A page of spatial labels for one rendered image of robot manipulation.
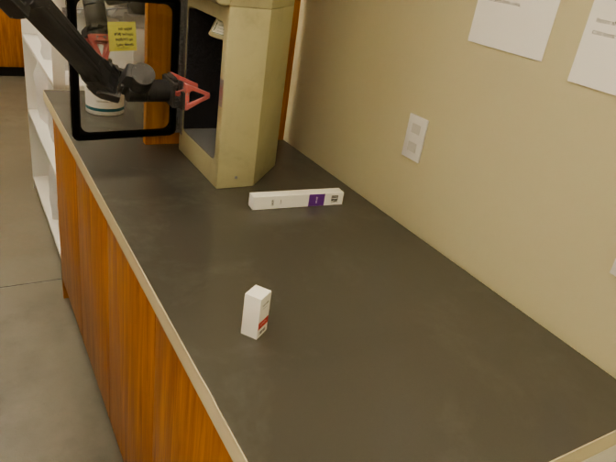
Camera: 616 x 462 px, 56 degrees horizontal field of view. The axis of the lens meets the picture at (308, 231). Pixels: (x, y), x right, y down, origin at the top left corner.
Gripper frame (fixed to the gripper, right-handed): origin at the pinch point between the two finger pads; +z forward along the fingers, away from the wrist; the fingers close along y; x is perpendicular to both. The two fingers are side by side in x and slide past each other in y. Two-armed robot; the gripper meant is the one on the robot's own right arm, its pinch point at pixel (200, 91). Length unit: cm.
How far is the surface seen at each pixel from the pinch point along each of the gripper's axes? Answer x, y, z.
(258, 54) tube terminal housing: -12.6, -12.7, 10.3
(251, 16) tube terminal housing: -21.6, -12.8, 7.5
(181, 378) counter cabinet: 37, -67, -25
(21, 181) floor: 116, 224, -35
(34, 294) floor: 117, 93, -41
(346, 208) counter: 24, -31, 32
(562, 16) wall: -33, -70, 46
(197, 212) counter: 23.5, -25.5, -8.5
